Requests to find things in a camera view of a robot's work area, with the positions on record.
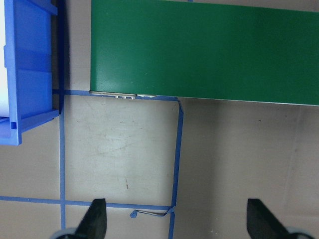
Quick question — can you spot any blue bin left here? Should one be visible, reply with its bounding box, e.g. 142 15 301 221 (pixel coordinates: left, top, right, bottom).
0 0 59 146

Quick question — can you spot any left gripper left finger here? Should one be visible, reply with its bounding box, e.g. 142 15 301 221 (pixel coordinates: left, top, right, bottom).
51 198 107 239

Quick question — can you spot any white foam pad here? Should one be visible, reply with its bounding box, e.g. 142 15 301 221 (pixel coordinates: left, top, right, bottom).
0 0 9 118

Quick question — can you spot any green conveyor belt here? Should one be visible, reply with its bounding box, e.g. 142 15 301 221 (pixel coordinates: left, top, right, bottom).
90 0 319 106

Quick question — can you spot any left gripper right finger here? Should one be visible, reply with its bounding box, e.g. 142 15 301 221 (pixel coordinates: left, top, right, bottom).
246 198 314 239

